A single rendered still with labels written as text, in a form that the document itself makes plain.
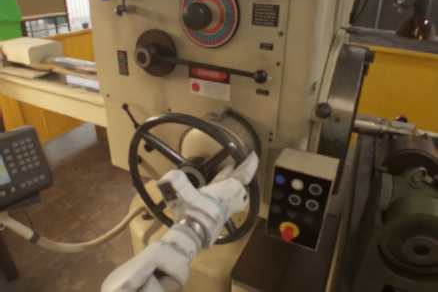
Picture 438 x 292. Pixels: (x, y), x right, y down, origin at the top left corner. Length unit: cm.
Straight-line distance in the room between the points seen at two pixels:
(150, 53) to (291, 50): 39
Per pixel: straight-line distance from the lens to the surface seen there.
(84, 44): 379
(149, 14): 96
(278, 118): 84
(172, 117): 68
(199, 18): 75
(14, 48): 217
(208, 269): 147
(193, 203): 48
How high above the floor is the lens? 175
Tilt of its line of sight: 25 degrees down
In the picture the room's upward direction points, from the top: 1 degrees clockwise
